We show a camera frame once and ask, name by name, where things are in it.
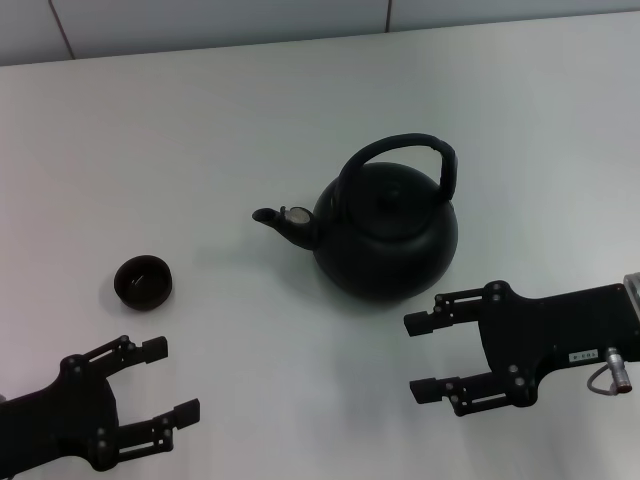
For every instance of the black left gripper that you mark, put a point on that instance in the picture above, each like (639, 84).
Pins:
(60, 415)

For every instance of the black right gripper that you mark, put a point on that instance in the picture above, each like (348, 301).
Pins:
(540, 325)

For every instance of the small black teacup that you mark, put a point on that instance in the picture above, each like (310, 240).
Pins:
(142, 296)

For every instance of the black round teapot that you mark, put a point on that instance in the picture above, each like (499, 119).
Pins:
(390, 250)

